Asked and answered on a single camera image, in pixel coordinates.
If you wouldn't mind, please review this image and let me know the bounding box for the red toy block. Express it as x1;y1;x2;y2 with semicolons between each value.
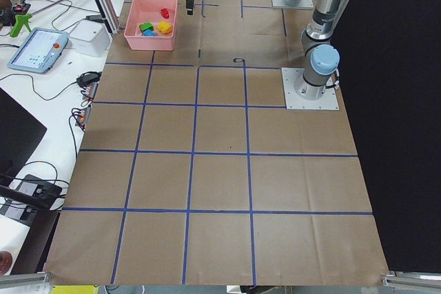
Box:
160;8;170;19

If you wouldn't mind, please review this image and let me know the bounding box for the yellow toy block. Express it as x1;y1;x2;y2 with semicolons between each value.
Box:
157;21;173;35

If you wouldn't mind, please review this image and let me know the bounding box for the green toy block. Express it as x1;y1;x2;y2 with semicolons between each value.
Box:
139;21;154;32

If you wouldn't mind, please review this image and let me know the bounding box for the blue toy block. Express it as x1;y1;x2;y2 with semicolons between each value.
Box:
142;30;157;36

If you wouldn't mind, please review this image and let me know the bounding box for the pink plastic box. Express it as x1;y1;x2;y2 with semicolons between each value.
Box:
124;0;178;51

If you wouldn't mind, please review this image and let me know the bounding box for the white square box device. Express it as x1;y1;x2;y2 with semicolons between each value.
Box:
69;19;110;57

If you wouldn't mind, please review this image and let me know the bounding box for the black usb hub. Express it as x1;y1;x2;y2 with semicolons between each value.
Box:
76;71;102;87

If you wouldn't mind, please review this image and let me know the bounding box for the teach pendant tablet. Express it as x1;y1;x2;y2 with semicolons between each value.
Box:
7;28;69;74

